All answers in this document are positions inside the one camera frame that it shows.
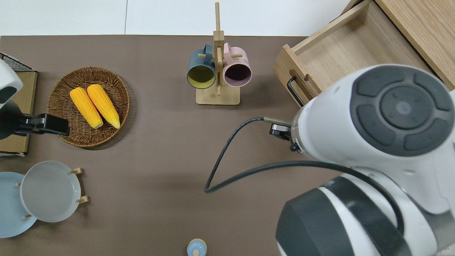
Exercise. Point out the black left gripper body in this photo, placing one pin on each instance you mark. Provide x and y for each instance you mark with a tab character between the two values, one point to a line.
10	121

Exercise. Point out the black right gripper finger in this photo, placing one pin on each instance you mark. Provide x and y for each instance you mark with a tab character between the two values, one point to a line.
280	131

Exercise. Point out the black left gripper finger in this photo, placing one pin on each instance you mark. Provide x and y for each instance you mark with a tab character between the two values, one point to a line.
57	126

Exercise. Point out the light wooden drawer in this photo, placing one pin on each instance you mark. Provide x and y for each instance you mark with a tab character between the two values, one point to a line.
341	53

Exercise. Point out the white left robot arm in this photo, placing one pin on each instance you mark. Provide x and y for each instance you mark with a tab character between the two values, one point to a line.
7	78

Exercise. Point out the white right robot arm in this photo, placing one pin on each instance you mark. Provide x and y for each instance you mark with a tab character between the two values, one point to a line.
327	117

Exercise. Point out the brown wicker basket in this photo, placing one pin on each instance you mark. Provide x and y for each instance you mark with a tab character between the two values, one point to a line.
60	96

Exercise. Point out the yellow corn cob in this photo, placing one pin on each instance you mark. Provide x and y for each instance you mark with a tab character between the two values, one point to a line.
103	105
86	107

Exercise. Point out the wooden dish rack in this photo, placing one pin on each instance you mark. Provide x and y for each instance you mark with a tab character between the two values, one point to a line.
76	171

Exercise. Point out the grey plate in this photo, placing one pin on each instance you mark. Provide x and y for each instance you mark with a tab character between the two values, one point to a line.
49	192

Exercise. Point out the wooden mug rack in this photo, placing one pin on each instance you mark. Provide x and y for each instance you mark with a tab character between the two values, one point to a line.
217	97

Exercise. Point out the pink mug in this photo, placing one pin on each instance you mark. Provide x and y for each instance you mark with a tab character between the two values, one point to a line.
242	59

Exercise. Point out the brown table mat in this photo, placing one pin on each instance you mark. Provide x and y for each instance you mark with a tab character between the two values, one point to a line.
149	160

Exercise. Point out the light blue plate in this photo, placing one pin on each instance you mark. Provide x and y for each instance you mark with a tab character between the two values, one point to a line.
9	220

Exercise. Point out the dark blue mug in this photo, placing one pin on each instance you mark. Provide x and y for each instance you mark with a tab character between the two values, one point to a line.
197	61

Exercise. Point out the small blue wooden knob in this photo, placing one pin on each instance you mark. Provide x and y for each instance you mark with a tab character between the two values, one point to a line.
196	248

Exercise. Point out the light wooden cabinet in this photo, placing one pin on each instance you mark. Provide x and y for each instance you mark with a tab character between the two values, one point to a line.
426	28

